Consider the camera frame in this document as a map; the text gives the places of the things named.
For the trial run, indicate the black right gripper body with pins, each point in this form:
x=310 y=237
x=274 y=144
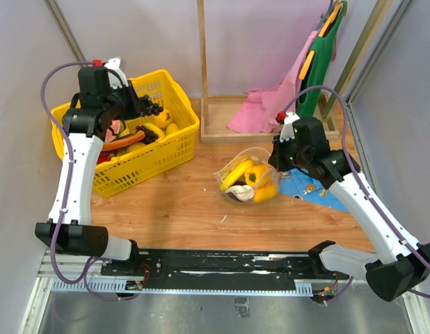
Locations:
x=288 y=156

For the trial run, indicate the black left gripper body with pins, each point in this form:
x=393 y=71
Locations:
x=122 y=103

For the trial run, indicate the green cloth garment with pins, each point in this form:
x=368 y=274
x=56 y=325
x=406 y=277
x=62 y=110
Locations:
x=323 y=45

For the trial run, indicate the red chili pepper toy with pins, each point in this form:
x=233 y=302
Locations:
x=101 y=159

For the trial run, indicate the dark blue grape bunch toy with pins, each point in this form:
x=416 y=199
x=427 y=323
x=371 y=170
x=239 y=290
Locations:
x=148 y=107

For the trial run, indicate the clear zip top bag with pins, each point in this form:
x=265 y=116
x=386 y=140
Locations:
x=259 y=156

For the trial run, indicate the yellow bell pepper toy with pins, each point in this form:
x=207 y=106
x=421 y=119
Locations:
x=254 y=173

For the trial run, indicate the wooden clothes rack frame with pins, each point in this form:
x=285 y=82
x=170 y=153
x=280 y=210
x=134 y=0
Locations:
x=217 y=110

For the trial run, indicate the yellow clothes hanger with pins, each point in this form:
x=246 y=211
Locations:
x=306 y=65

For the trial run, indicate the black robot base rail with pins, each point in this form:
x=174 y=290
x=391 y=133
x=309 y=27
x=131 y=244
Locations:
x=221 y=272

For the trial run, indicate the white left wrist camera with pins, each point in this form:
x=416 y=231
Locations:
x=115 y=66

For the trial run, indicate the watermelon slice toy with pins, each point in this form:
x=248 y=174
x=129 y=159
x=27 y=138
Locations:
x=113 y=131

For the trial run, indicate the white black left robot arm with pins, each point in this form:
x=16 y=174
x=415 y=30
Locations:
x=105 y=95

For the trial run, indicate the orange fruit toy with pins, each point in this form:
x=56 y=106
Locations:
x=163 y=119

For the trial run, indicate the yellow plastic shopping basket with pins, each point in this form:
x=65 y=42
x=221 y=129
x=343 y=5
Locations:
x=125 y=171

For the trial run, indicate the yellow lemon toy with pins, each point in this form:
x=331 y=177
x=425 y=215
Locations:
x=172 y=128

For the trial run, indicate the white garlic bulb toy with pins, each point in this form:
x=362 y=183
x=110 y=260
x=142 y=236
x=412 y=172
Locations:
x=242 y=193

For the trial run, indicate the pink cloth garment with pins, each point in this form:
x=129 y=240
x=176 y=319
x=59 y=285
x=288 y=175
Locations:
x=258 y=112

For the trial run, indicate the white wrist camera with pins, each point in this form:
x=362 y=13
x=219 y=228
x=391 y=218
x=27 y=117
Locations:
x=115 y=66
x=286 y=119

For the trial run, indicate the long yellow banana toy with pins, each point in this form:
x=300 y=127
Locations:
x=235 y=174

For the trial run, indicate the orange hot dog toy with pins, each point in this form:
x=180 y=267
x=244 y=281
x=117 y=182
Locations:
x=123 y=142

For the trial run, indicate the blue cartoon print cloth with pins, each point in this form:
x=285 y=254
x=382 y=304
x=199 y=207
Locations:
x=300 y=186

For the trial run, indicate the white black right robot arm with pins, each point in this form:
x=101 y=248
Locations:
x=400 y=262

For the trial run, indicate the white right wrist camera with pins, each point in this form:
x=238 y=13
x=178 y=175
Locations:
x=286 y=119

